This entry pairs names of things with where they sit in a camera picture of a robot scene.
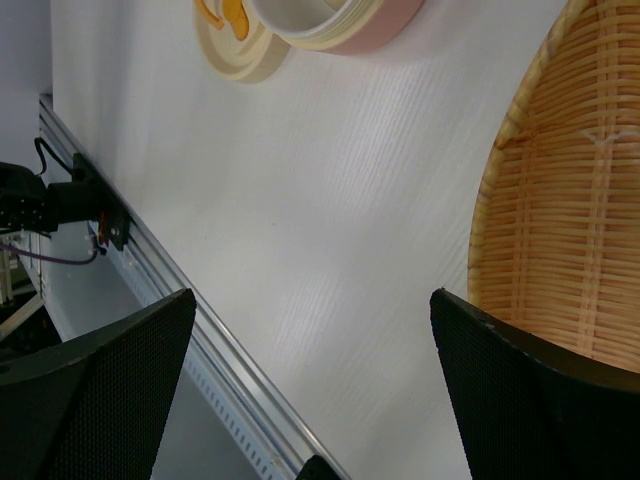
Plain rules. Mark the cream lid orange handle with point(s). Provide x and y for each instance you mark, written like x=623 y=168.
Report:
x=238 y=46

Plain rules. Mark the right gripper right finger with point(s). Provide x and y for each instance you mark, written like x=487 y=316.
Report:
x=528 y=409

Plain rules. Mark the fish-shaped woven basket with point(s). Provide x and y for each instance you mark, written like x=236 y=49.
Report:
x=554 y=242

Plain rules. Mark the aluminium mounting rail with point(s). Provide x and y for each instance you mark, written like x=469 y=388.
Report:
x=146 y=265

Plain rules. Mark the pink bowl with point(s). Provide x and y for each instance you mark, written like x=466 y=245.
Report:
x=348 y=27

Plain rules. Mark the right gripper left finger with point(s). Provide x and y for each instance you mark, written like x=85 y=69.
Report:
x=96 y=406

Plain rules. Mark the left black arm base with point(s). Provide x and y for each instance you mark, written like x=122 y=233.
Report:
x=87 y=196

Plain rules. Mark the slotted cable duct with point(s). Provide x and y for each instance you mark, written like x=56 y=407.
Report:
x=223 y=423

